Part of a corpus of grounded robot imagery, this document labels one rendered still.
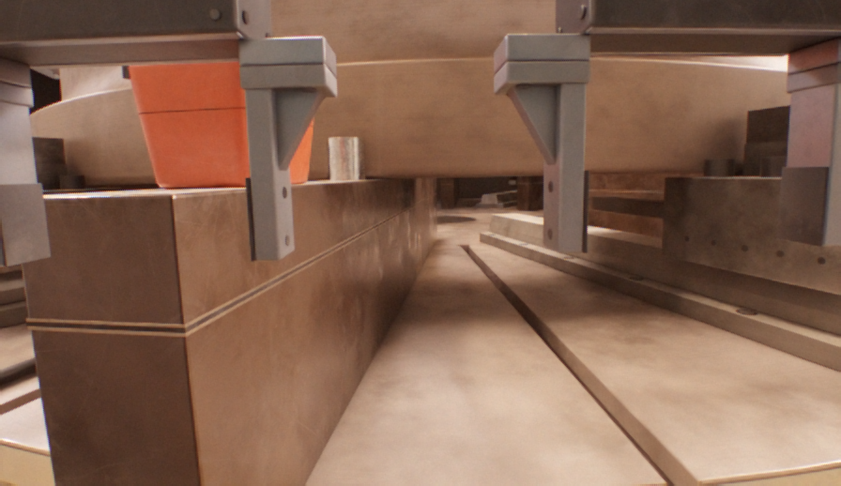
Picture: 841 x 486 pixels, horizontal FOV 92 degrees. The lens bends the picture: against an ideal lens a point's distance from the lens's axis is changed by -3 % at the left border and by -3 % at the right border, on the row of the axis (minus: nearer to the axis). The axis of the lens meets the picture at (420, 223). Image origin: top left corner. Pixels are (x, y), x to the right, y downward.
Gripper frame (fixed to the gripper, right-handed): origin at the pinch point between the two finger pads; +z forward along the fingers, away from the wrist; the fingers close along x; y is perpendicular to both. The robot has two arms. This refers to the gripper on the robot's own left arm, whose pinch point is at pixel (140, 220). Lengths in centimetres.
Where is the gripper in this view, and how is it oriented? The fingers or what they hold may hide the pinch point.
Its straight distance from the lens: 25.2
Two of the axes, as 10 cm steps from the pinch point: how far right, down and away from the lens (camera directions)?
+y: -0.2, -1.2, 9.9
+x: -10.0, 0.2, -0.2
